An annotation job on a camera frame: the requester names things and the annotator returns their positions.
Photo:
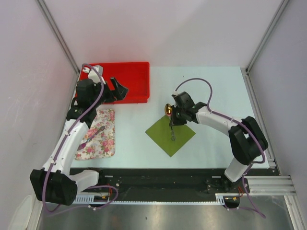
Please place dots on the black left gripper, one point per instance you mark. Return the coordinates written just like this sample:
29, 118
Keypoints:
112, 96

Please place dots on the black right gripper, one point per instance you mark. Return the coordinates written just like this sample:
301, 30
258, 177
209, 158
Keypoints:
174, 121

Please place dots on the iridescent rainbow spoon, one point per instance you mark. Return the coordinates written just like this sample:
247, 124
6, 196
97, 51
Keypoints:
168, 113

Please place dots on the green paper napkin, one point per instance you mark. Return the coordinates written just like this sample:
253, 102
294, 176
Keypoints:
169, 139

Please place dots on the iridescent rainbow fork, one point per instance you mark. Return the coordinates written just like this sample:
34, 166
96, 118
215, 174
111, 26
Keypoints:
82, 146

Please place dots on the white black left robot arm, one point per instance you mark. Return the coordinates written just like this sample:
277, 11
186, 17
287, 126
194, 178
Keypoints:
53, 182

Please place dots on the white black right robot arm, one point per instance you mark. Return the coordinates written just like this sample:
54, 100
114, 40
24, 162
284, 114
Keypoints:
247, 140

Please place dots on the red plastic bin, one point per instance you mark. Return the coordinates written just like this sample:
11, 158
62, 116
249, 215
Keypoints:
133, 75

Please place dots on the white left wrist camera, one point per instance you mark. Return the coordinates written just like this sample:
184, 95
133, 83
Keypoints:
95, 75

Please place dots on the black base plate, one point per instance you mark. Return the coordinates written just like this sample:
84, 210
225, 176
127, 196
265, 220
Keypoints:
165, 185

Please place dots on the white slotted cable duct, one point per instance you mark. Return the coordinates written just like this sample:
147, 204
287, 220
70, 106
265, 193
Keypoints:
89, 200

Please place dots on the aluminium frame rail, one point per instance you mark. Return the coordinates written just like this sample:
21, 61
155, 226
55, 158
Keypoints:
273, 185

